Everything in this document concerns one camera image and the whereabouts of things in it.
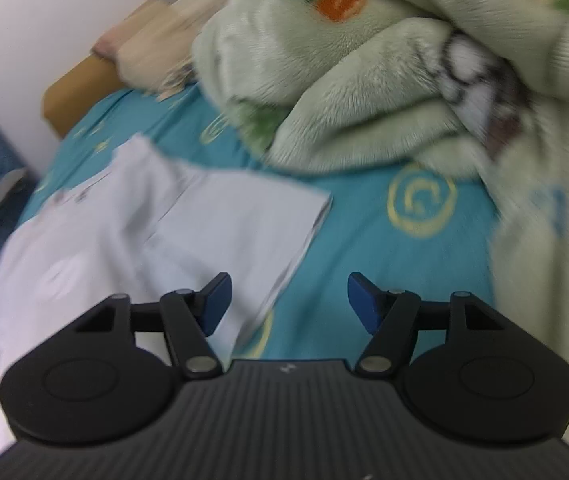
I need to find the beige checked pillow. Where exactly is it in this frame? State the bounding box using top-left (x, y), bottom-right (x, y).
top-left (90, 0), bottom-right (260, 98)

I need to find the white t-shirt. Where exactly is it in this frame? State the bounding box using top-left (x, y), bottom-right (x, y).
top-left (0, 133), bottom-right (333, 463)

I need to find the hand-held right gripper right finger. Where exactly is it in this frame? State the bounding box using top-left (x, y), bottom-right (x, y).
top-left (347, 271), bottom-right (513, 378)

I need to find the wooden bed headboard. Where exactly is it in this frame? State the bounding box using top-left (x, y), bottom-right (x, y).
top-left (42, 54), bottom-right (128, 140)

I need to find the teal patterned bed sheet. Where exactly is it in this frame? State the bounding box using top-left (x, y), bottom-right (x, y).
top-left (0, 84), bottom-right (499, 463)

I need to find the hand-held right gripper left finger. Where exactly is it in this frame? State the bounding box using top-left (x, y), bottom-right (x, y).
top-left (67, 272), bottom-right (233, 379)

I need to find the green printed fleece blanket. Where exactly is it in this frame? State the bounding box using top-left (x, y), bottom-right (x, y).
top-left (192, 0), bottom-right (569, 376)

